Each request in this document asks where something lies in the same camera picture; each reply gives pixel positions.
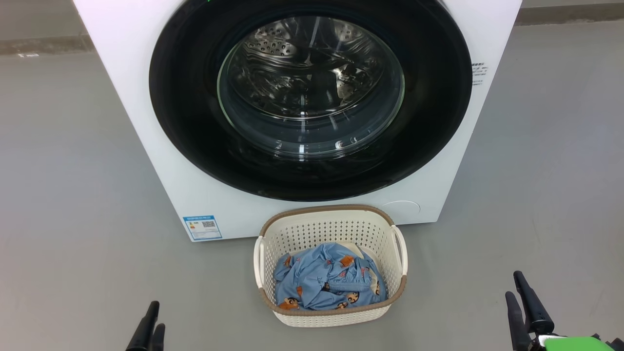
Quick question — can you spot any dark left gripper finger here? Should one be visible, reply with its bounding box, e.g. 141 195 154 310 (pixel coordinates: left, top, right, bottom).
149 324 166 351
126 301 160 351

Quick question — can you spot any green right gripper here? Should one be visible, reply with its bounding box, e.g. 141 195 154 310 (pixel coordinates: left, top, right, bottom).
505 271 616 351

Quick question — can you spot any blue cartoon print garment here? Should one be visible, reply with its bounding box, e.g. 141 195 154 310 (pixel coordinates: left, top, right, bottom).
273 242 388 311

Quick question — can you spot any black round glass washer door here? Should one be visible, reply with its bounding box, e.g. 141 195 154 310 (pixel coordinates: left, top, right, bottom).
149 0 473 202

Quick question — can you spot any white front-load washing machine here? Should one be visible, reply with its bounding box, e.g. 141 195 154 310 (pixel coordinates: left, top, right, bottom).
73 0 523 243

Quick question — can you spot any blue energy label sticker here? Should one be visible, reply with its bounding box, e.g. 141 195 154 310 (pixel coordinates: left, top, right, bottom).
183 215 223 241

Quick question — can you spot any cream perforated laundry basket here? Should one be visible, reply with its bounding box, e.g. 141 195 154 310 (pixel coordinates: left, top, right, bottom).
253 205 409 328

